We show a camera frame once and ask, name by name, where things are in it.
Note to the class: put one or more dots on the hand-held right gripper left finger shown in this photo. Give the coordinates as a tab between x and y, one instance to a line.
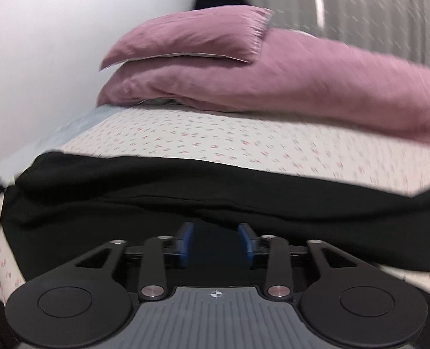
186	243

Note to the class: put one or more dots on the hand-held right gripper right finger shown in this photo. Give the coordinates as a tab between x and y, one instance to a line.
244	243

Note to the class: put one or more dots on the black pants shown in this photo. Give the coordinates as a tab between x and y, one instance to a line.
200	189

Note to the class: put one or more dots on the cherry print bed sheet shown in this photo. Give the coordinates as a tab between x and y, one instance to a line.
236	141

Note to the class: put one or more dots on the pink duvet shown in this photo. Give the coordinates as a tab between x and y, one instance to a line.
309	80

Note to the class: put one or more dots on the pink pillow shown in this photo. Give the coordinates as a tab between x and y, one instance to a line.
189	36

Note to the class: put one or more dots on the grey patterned curtain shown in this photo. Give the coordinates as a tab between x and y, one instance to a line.
364	11

